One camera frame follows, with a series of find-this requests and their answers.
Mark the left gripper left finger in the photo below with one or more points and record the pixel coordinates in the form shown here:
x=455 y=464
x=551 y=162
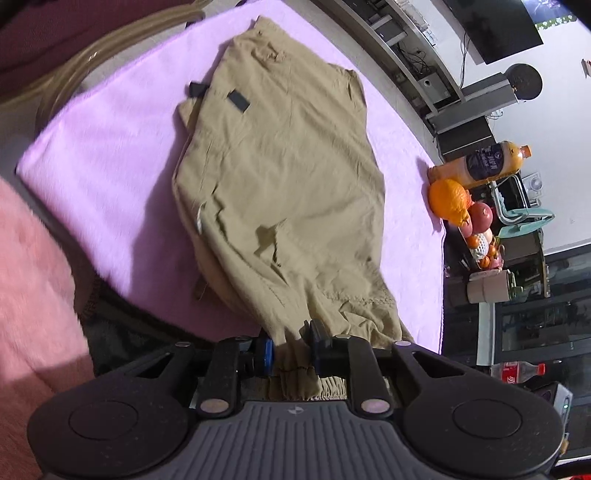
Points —
x=233 y=361

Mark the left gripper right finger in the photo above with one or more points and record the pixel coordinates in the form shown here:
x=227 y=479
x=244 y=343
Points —
x=352 y=359

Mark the khaki cargo pants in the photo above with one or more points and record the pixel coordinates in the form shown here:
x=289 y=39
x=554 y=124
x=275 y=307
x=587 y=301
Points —
x=281 y=194

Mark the beige paper cup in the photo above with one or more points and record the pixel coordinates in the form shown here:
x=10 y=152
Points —
x=491 y=286

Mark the cola bottle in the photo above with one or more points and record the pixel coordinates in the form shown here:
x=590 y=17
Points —
x=517 y=372

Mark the fruit tray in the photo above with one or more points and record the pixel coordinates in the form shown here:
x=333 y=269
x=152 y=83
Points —
x=485 y=248

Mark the large orange citrus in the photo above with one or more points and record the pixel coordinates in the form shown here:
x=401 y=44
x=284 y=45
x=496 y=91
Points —
x=450 y=201

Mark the pink fuzzy sleeve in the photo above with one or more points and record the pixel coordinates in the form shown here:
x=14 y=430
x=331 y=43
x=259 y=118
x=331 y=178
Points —
x=43 y=348

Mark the red apple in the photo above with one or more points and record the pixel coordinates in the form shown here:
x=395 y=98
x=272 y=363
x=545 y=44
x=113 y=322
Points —
x=481 y=216

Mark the pink fleece towel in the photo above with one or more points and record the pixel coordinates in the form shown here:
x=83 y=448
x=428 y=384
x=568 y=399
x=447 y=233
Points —
x=103 y=168

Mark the orange juice bottle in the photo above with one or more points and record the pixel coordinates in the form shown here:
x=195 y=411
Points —
x=483 y=166

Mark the right tower speaker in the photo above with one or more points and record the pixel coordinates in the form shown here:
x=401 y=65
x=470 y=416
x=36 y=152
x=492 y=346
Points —
x=520 y=82

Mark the grey tv stand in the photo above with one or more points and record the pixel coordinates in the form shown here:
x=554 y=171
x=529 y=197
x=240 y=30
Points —
x=393 y=39

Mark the maroon banquet chair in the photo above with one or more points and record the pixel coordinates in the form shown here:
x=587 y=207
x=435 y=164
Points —
x=49 y=47

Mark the wall television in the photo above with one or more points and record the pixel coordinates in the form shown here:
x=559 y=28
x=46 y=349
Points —
x=497 y=28

